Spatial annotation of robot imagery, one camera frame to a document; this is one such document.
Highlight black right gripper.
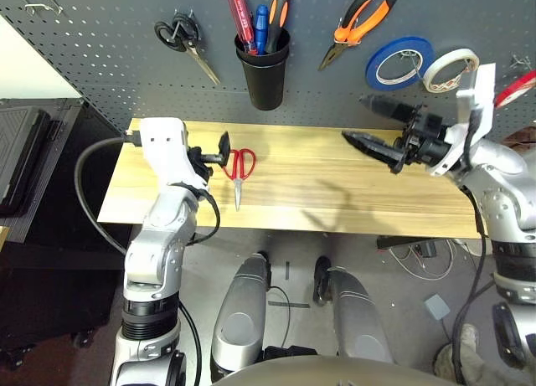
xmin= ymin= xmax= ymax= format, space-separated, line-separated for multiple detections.
xmin=341 ymin=94 xmax=457 ymax=176

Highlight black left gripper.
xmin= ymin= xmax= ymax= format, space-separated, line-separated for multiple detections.
xmin=187 ymin=131 xmax=233 ymax=183

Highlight red handled scissors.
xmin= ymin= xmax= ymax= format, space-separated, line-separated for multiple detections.
xmin=221 ymin=147 xmax=257 ymax=212

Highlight orange and black pliers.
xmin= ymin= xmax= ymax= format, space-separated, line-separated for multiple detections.
xmin=317 ymin=0 xmax=399 ymax=72

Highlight red handled screwdriver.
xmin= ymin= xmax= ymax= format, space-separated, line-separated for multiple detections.
xmin=226 ymin=0 xmax=259 ymax=56

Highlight red tape roll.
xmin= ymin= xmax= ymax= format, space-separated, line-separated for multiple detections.
xmin=493 ymin=69 xmax=536 ymax=109

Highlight dark grey pegboard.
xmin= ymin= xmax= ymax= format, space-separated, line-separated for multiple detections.
xmin=0 ymin=0 xmax=536 ymax=142

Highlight blue tape roll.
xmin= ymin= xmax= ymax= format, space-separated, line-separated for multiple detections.
xmin=365 ymin=36 xmax=436 ymax=90

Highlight black plastic tool cup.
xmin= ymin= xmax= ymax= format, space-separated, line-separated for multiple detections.
xmin=234 ymin=28 xmax=291 ymax=111

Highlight white tape roll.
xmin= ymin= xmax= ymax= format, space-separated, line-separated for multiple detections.
xmin=421 ymin=48 xmax=481 ymax=94

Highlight brown cardboard box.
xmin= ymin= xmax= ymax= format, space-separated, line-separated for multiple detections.
xmin=500 ymin=126 xmax=536 ymax=155

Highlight orange and black screwdriver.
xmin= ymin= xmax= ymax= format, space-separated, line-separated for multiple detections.
xmin=264 ymin=0 xmax=292 ymax=55

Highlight small metal peg hook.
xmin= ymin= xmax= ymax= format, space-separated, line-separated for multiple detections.
xmin=510 ymin=54 xmax=535 ymax=71

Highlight silver robot left leg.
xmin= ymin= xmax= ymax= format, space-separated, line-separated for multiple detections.
xmin=210 ymin=251 xmax=273 ymax=383

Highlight silver robot leg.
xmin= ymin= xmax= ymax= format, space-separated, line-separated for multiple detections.
xmin=313 ymin=255 xmax=394 ymax=364
xmin=210 ymin=251 xmax=273 ymax=383

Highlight grey foot pedal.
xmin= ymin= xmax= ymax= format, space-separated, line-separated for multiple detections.
xmin=424 ymin=293 xmax=452 ymax=322

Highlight silver robot right leg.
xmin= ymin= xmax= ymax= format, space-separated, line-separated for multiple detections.
xmin=313 ymin=255 xmax=394 ymax=364

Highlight black ribbed flat case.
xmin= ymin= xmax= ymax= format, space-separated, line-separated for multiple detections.
xmin=0 ymin=107 xmax=64 ymax=219

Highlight black cabinet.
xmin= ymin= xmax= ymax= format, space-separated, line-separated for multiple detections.
xmin=0 ymin=96 xmax=135 ymax=370

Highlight white sneaker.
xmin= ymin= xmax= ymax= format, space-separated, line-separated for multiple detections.
xmin=459 ymin=322 xmax=482 ymax=350

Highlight metal double peg hook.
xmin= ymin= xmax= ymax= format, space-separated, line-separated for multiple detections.
xmin=18 ymin=0 xmax=64 ymax=18

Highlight grey robot torso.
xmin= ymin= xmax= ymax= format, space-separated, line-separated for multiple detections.
xmin=211 ymin=355 xmax=461 ymax=386

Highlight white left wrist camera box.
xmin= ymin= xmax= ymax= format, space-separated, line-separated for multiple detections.
xmin=137 ymin=116 xmax=210 ymax=191

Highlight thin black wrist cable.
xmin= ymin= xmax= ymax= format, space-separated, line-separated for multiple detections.
xmin=171 ymin=183 xmax=222 ymax=247

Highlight wire pliers holder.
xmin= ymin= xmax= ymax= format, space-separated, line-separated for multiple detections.
xmin=334 ymin=19 xmax=362 ymax=47

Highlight black right camera cable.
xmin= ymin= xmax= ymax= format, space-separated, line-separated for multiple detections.
xmin=450 ymin=107 xmax=495 ymax=386

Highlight black camera cable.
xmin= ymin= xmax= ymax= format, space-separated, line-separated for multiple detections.
xmin=450 ymin=107 xmax=495 ymax=386
xmin=74 ymin=134 xmax=146 ymax=256

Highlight black handled scissors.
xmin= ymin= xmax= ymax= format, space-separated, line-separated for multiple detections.
xmin=153 ymin=9 xmax=222 ymax=85

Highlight blue handled screwdriver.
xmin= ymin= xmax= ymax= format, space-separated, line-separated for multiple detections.
xmin=253 ymin=3 xmax=270 ymax=56

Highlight white floor cable bundle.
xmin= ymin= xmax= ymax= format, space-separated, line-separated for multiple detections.
xmin=387 ymin=237 xmax=482 ymax=282

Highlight black left camera cable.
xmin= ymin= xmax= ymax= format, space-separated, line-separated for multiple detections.
xmin=74 ymin=134 xmax=146 ymax=256

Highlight thin black floor cable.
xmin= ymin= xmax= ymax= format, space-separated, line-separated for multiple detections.
xmin=267 ymin=286 xmax=292 ymax=349

